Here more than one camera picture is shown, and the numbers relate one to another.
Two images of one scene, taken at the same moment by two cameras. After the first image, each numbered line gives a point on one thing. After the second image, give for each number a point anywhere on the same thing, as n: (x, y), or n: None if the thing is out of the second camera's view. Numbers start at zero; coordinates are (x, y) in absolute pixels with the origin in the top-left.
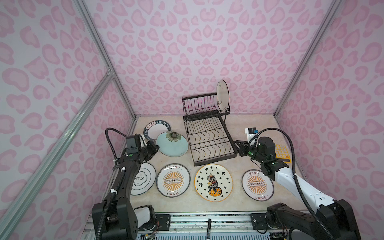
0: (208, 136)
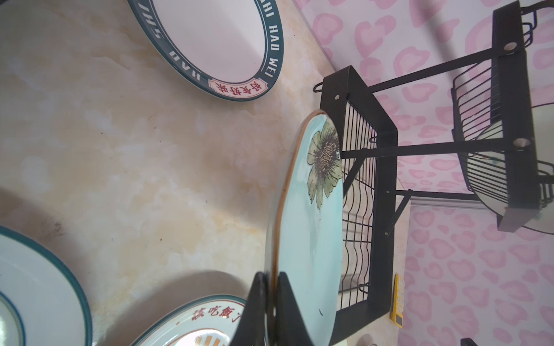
0: (466, 130)
